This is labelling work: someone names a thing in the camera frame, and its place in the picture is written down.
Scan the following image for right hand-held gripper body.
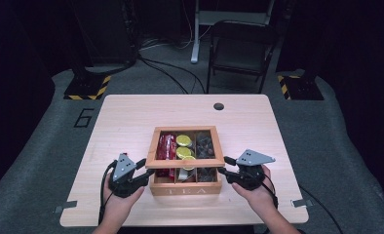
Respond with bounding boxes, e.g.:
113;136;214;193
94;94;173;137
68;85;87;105
234;148;277;192

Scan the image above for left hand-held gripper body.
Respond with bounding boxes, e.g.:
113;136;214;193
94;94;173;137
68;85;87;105
107;153;149;199

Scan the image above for wooden lid with glass window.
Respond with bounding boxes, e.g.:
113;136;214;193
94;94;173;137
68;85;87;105
144;125;226;170

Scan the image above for wooden tea box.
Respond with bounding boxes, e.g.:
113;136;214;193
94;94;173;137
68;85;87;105
148;167;224;197

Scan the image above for person's left hand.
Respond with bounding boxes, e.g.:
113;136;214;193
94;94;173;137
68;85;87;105
102;179;146;226

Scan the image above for person's right hand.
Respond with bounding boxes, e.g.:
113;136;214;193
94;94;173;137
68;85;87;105
231;164;278;216

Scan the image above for red tea packets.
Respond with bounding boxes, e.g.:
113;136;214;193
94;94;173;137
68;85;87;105
155;133;178;179

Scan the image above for dark tea packets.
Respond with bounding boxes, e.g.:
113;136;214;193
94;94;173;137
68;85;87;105
195;133;217;183

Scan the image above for silver packet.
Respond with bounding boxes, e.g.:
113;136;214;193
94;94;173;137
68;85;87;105
177;168;192;181

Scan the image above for yellow-lidded capsule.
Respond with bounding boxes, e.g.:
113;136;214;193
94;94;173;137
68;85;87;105
175;134;193;147
181;155;198;172
175;146;194;160

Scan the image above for grey tape strip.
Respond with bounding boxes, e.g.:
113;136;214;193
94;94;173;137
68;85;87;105
54;200;79;215

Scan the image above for black stand base hazard stripes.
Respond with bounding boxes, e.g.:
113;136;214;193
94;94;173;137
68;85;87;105
63;73;112;101
276;73;325;101

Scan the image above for black folding chair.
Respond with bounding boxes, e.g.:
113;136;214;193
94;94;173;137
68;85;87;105
206;19;281;95

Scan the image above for left hand-held gripper cable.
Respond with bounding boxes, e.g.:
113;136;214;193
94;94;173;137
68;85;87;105
97;160;117;226

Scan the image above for black floor cables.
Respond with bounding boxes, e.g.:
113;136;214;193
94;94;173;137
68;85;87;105
136;56;208;96

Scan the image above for white desk frame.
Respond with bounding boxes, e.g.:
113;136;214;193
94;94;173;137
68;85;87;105
190;0;276;64

